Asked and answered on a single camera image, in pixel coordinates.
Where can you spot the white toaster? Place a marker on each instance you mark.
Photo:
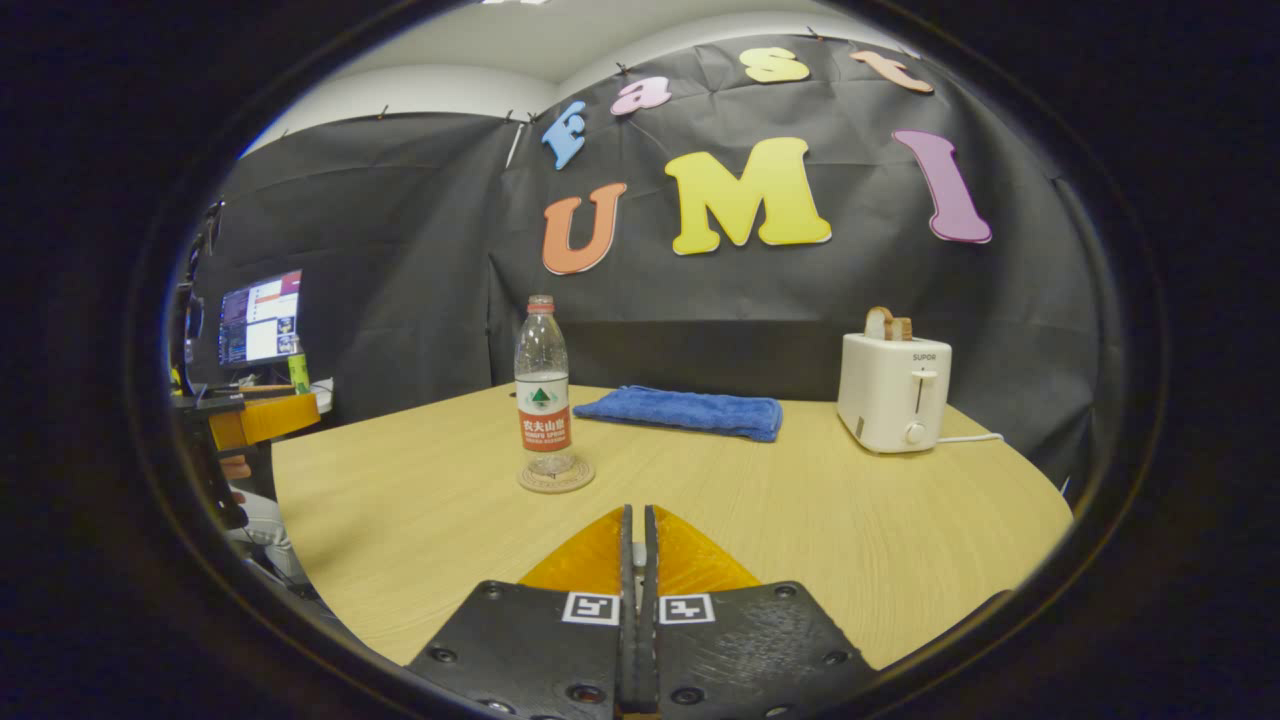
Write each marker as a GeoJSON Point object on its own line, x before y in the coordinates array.
{"type": "Point", "coordinates": [885, 400]}

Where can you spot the blue folded towel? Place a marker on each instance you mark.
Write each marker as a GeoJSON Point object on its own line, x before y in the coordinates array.
{"type": "Point", "coordinates": [690, 412]}

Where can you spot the person's grey trousers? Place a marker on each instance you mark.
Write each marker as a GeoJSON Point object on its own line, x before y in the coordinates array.
{"type": "Point", "coordinates": [270, 535]}

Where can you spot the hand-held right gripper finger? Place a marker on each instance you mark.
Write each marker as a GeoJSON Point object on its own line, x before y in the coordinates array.
{"type": "Point", "coordinates": [627, 640]}
{"type": "Point", "coordinates": [650, 640]}

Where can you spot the clear plastic water bottle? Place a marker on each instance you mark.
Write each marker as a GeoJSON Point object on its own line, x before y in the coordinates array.
{"type": "Point", "coordinates": [543, 400]}

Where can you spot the white teacup lid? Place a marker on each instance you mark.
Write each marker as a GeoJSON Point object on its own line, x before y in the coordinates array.
{"type": "Point", "coordinates": [638, 556]}

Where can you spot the round woven coaster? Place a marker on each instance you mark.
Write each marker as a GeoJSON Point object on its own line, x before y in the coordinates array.
{"type": "Point", "coordinates": [555, 483]}

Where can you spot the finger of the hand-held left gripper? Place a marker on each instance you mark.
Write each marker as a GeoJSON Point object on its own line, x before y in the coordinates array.
{"type": "Point", "coordinates": [220, 402]}
{"type": "Point", "coordinates": [265, 420]}

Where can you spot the green bottle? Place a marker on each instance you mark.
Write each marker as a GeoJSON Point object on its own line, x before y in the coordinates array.
{"type": "Point", "coordinates": [299, 370]}

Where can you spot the computer monitor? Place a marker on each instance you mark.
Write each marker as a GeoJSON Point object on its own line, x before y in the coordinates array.
{"type": "Point", "coordinates": [260, 320]}

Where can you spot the toasted bread slice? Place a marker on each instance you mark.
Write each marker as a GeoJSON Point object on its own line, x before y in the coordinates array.
{"type": "Point", "coordinates": [902, 330]}
{"type": "Point", "coordinates": [879, 325]}

